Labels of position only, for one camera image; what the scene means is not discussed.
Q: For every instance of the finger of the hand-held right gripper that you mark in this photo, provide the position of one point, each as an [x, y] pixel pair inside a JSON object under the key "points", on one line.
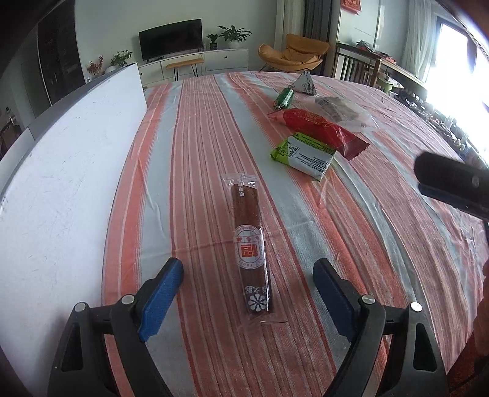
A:
{"points": [[447, 175]]}

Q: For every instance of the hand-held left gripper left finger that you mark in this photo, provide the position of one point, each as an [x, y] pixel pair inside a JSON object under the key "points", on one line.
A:
{"points": [[162, 301]]}

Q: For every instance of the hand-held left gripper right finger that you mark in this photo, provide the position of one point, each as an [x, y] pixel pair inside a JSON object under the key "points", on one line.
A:
{"points": [[334, 301]]}

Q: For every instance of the brown bar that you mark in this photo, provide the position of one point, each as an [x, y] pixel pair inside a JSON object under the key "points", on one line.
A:
{"points": [[250, 236]]}

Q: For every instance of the clear snack packet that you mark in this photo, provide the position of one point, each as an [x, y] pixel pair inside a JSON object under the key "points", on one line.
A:
{"points": [[336, 108]]}

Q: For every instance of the green white snack packet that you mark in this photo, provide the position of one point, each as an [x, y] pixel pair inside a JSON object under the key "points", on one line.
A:
{"points": [[305, 154]]}

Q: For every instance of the red snack packet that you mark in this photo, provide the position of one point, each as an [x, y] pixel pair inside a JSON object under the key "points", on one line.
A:
{"points": [[313, 124]]}

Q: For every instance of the white cardboard box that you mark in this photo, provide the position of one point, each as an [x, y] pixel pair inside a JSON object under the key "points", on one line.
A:
{"points": [[68, 183]]}

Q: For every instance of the triangular grey snack packet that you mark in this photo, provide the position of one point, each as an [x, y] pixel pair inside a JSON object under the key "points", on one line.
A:
{"points": [[305, 82]]}

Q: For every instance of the green sausage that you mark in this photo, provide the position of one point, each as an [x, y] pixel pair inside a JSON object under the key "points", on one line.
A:
{"points": [[284, 98]]}

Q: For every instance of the person's right hand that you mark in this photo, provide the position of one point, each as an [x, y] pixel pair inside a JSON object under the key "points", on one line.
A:
{"points": [[484, 324]]}

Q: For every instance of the row of jars and packets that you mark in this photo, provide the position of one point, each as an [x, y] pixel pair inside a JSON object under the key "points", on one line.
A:
{"points": [[447, 122]]}

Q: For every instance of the dark wooden slatted chair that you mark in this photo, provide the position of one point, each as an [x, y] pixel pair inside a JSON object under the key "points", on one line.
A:
{"points": [[353, 63], [412, 86]]}

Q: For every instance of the green plastic container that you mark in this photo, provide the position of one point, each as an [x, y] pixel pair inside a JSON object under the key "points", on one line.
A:
{"points": [[386, 84]]}

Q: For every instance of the orange grey striped tablecloth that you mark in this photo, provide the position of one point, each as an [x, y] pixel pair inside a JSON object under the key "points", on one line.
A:
{"points": [[198, 171]]}

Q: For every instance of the white sheer curtain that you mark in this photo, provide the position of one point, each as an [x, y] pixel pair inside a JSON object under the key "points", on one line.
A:
{"points": [[416, 38]]}

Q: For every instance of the pile of clothes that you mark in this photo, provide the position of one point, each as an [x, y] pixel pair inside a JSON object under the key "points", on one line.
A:
{"points": [[370, 47]]}

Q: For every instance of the orange lounge chair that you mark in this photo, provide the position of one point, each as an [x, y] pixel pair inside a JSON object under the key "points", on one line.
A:
{"points": [[298, 55]]}

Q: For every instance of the grey curtain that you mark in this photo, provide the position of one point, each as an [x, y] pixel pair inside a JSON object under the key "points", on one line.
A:
{"points": [[317, 17]]}

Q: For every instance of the covered standing air conditioner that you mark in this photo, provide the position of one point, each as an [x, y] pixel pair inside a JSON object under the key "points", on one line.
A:
{"points": [[288, 19]]}

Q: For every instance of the wooden bench with metal legs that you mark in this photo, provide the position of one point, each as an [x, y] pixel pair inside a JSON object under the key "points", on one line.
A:
{"points": [[183, 63]]}

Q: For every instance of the red flower plant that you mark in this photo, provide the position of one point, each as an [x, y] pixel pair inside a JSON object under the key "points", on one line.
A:
{"points": [[94, 68]]}

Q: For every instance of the bushy green potted plant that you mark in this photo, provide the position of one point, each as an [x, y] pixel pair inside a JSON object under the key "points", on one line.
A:
{"points": [[121, 58]]}

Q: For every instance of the white television cabinet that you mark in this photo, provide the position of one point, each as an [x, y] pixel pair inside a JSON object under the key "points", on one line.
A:
{"points": [[225, 59]]}

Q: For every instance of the large green potted plant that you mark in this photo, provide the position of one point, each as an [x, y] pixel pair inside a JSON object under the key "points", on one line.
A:
{"points": [[233, 35]]}

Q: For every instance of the black television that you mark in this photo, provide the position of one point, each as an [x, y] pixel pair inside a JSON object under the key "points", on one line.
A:
{"points": [[170, 38]]}

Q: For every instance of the small potted plant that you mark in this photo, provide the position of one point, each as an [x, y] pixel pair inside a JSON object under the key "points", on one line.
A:
{"points": [[212, 41]]}

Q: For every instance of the dark display cabinet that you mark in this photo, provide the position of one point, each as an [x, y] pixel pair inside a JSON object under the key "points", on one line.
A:
{"points": [[57, 49]]}

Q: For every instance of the red wall hanging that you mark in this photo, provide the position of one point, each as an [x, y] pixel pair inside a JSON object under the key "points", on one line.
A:
{"points": [[350, 5]]}

